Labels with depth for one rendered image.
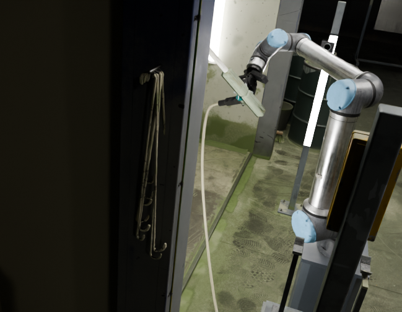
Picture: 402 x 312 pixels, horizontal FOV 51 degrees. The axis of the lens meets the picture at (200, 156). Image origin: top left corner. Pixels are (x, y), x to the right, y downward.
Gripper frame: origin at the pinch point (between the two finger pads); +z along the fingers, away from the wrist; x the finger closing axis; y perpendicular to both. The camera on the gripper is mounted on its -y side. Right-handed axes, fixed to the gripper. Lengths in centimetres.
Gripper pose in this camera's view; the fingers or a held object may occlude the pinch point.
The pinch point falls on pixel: (243, 99)
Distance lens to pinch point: 204.8
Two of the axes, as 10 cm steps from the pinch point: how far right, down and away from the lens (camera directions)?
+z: -4.1, 8.2, -4.1
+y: -7.0, 0.2, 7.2
